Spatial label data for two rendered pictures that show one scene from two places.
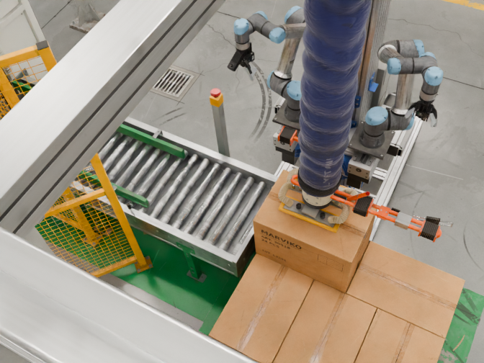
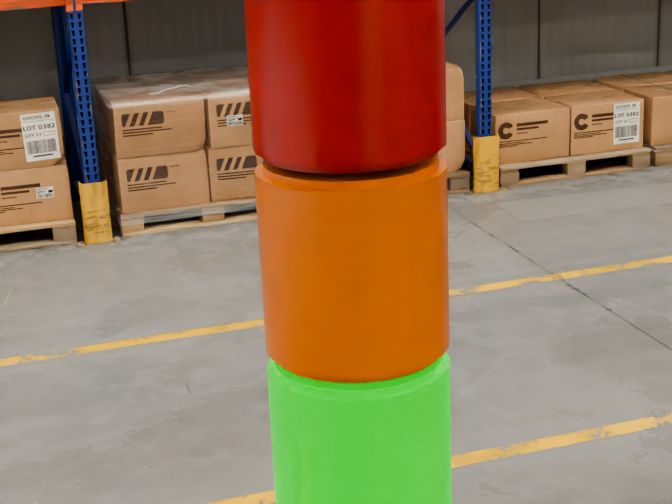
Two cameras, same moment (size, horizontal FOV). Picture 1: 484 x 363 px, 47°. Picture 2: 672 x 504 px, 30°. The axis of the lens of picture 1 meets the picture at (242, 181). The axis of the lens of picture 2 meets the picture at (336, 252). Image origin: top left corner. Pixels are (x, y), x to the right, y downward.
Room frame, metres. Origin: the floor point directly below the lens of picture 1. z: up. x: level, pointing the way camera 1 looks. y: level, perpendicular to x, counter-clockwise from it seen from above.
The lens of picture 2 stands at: (1.96, 1.43, 2.35)
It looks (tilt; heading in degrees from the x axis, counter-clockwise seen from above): 18 degrees down; 310
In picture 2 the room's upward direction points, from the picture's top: 2 degrees counter-clockwise
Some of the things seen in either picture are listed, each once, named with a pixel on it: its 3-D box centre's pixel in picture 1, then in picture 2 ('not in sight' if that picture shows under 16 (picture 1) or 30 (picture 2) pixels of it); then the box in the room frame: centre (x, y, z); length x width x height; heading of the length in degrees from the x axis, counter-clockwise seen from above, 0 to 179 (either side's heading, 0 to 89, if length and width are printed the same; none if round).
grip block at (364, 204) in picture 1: (362, 204); not in sight; (1.49, -0.61, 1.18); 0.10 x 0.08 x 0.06; 148
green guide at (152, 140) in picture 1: (96, 113); not in sight; (2.88, 1.03, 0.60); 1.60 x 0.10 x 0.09; 57
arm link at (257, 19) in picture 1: (258, 23); not in sight; (2.27, -0.17, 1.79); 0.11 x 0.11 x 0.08; 39
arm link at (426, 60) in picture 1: (424, 65); not in sight; (1.82, -0.89, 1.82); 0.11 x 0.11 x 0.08; 84
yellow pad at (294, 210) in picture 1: (310, 212); not in sight; (1.54, -0.35, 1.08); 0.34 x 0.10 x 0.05; 58
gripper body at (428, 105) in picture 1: (424, 106); not in sight; (1.71, -0.89, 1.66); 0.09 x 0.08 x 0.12; 148
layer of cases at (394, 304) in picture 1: (335, 319); not in sight; (1.20, -0.49, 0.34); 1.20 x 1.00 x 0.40; 57
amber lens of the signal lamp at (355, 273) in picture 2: not in sight; (354, 256); (2.16, 1.19, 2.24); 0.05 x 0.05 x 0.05
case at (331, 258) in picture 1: (313, 230); not in sight; (1.61, -0.40, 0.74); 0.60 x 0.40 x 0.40; 57
